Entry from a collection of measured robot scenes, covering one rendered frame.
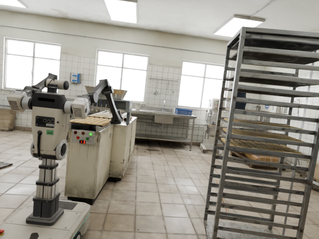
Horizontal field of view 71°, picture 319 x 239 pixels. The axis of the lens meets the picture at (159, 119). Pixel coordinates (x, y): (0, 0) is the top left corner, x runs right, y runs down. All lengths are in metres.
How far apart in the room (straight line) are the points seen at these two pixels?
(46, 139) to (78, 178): 0.99
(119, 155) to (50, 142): 1.58
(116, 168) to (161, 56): 3.84
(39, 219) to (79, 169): 0.80
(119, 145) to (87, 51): 3.75
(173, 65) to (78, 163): 4.36
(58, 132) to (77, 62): 4.79
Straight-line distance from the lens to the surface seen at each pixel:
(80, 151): 2.56
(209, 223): 2.36
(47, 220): 1.97
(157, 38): 6.37
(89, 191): 2.67
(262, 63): 1.78
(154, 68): 6.22
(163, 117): 5.61
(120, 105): 3.17
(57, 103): 1.71
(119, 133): 3.13
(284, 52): 1.84
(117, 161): 3.22
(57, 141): 1.76
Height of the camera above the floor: 1.28
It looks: 6 degrees down
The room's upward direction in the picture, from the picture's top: 6 degrees clockwise
